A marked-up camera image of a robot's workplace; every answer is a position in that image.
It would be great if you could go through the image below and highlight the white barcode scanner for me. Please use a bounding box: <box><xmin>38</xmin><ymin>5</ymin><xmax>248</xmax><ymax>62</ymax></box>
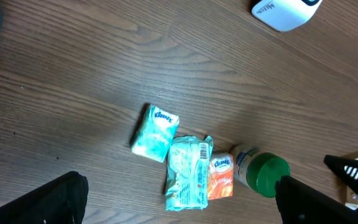
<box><xmin>251</xmin><ymin>0</ymin><xmax>322</xmax><ymax>32</ymax></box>

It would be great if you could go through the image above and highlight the orange tissue packet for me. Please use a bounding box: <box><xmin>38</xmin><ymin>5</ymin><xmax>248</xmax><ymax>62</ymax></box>
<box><xmin>208</xmin><ymin>153</ymin><xmax>234</xmax><ymax>200</ymax></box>

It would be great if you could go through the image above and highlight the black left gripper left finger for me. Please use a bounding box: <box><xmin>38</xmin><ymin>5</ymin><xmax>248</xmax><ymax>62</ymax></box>
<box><xmin>0</xmin><ymin>171</ymin><xmax>89</xmax><ymax>224</ymax></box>

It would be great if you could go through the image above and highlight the green Kleenex tissue pack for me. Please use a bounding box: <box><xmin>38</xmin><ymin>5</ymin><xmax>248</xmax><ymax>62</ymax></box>
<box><xmin>131</xmin><ymin>104</ymin><xmax>180</xmax><ymax>162</ymax></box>

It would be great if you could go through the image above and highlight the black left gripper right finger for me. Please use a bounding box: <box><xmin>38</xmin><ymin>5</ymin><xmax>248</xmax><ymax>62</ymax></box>
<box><xmin>275</xmin><ymin>175</ymin><xmax>358</xmax><ymax>224</ymax></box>

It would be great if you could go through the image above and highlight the green lidded jar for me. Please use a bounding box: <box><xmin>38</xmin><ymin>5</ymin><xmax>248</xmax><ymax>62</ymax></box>
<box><xmin>231</xmin><ymin>144</ymin><xmax>290</xmax><ymax>198</ymax></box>

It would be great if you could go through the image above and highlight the light green wipes packet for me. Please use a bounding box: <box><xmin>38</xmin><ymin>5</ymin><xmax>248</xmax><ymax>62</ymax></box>
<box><xmin>165</xmin><ymin>136</ymin><xmax>213</xmax><ymax>211</ymax></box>

